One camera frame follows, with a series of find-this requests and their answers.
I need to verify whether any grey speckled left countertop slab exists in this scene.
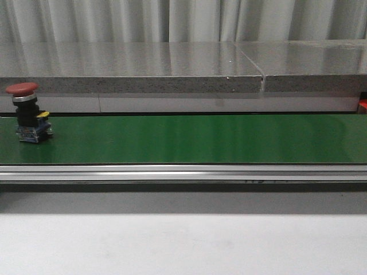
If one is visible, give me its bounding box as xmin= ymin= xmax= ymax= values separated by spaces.
xmin=1 ymin=42 xmax=261 ymax=94

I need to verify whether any grey speckled countertop slab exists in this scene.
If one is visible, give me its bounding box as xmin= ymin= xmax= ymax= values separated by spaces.
xmin=235 ymin=40 xmax=366 ymax=97
xmin=1 ymin=42 xmax=261 ymax=94

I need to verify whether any green conveyor belt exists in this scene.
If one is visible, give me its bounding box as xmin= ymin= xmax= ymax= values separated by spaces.
xmin=1 ymin=114 xmax=366 ymax=164

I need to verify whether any white cabinet front panel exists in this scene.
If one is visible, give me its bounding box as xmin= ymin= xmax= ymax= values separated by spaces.
xmin=0 ymin=92 xmax=360 ymax=113

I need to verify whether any grey speckled right countertop slab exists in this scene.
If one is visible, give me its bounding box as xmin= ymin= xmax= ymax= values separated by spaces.
xmin=235 ymin=40 xmax=366 ymax=97

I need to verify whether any red plastic tray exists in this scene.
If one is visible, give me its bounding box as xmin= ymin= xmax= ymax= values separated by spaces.
xmin=357 ymin=99 xmax=367 ymax=115

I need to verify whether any grey pleated curtain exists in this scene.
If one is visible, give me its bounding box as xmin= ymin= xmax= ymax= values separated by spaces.
xmin=1 ymin=1 xmax=366 ymax=43

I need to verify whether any aluminium conveyor frame rail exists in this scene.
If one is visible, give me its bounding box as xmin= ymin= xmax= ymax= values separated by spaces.
xmin=1 ymin=164 xmax=366 ymax=182

